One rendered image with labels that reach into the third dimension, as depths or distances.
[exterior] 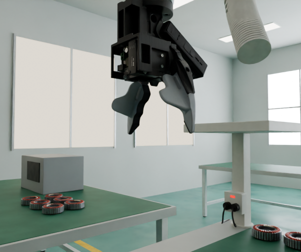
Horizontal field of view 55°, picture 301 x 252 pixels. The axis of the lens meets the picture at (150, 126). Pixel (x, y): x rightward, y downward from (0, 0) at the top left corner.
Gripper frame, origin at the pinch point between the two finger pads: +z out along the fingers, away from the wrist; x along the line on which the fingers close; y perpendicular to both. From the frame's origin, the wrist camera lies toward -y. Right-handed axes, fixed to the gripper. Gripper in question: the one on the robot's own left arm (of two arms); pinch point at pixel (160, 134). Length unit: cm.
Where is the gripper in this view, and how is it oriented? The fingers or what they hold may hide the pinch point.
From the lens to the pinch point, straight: 46.4
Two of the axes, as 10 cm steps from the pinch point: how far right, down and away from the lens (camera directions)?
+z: 0.0, 10.0, -0.4
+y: -7.6, -0.3, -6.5
